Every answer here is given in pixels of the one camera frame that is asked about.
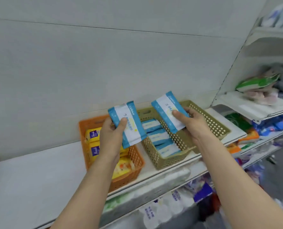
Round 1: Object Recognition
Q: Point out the person's left hand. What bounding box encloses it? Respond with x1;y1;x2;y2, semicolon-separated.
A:
99;116;128;163

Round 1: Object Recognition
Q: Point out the person's right hand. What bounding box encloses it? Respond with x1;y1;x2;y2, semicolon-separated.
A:
172;107;215;147

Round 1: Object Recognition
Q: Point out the olive plastic basket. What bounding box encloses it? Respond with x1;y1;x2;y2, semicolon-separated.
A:
136;107;197;170
179;100;232;154

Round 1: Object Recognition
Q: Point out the light blue wipes packet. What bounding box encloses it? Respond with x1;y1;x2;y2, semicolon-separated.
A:
151;91;190;134
108;101;147;149

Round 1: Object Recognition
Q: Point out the stack of blue wipes packets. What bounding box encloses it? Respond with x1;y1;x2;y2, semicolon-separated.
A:
141;118;181;158

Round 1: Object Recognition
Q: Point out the orange plastic basket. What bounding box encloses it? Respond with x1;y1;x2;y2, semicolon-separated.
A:
79;115;146;193

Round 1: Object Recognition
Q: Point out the person's left forearm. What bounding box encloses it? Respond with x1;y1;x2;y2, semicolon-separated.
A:
50;152;123;229

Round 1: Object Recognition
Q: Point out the person's right forearm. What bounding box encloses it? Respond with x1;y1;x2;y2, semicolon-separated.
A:
197;133;283;229

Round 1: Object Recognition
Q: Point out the green printed bag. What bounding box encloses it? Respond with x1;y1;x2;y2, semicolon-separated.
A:
225;113;253;133

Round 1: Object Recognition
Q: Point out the orange white tissue pack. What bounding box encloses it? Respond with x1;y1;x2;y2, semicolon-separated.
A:
227;143;242;156

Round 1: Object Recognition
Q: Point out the orange paper roll pack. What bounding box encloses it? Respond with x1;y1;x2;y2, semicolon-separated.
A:
238;128;260;145

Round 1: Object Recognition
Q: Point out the green and white tissue pack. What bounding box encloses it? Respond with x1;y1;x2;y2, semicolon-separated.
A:
103;168;191;214

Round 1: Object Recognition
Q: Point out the blue tissue pack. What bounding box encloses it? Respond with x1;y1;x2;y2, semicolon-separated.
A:
193;182;213;203

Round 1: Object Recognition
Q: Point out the green white plastic bag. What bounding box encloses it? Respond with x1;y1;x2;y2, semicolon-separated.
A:
235;73;281;93

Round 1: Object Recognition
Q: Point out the row of blue packs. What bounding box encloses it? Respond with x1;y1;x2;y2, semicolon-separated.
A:
252;114;283;137

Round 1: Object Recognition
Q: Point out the red pack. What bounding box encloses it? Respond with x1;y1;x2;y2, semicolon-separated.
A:
212;193;222;212

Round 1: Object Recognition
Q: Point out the white bag blue print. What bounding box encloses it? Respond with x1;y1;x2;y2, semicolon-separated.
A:
139;189;194;229

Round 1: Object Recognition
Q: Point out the pile of white blue bags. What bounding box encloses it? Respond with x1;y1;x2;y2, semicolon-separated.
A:
261;2;283;29

